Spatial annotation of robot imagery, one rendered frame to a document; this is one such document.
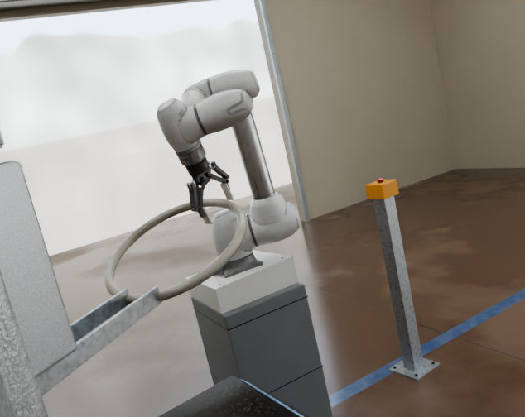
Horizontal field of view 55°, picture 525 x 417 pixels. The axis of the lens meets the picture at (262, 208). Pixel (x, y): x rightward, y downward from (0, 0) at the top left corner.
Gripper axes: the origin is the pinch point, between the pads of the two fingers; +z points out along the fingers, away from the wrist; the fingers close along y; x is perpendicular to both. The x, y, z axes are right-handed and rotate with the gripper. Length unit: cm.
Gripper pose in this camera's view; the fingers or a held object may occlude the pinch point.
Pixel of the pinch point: (219, 208)
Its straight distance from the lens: 176.5
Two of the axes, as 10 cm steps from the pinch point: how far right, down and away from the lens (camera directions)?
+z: 3.5, 7.9, 5.0
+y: -5.0, 6.1, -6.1
